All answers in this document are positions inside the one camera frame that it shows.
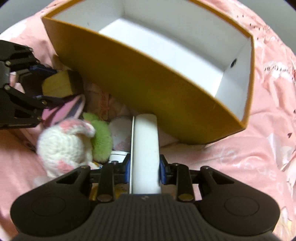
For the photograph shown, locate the small gold box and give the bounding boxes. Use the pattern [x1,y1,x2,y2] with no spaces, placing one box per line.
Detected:
[42,70,84,98]

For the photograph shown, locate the white box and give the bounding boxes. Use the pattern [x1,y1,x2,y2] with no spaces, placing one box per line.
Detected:
[129,114,161,194]

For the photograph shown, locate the white crochet bunny plush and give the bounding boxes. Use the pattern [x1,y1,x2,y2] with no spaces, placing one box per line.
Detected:
[36,118,98,179]

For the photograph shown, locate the green pink fluffy pompom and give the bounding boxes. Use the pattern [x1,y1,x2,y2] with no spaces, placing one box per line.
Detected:
[82,113,113,164]

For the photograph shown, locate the round compact mirror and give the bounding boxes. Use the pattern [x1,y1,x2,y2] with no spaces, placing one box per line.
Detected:
[109,116,132,152]

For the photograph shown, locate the pink paper charm tag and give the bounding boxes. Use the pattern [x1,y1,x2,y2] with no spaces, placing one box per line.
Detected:
[86,90,118,121]

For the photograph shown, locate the pink patterned bed quilt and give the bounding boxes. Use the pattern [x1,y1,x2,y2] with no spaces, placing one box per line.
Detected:
[1,1,295,240]

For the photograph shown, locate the orange cardboard storage box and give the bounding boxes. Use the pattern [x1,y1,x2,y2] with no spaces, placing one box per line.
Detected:
[42,1,255,145]

